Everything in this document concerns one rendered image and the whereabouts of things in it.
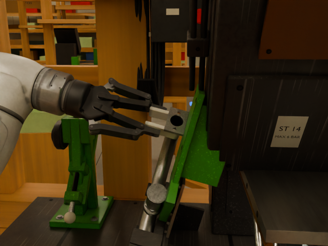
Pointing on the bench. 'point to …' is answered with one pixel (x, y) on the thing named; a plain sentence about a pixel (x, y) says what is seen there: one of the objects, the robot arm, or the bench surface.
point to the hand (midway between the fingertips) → (163, 122)
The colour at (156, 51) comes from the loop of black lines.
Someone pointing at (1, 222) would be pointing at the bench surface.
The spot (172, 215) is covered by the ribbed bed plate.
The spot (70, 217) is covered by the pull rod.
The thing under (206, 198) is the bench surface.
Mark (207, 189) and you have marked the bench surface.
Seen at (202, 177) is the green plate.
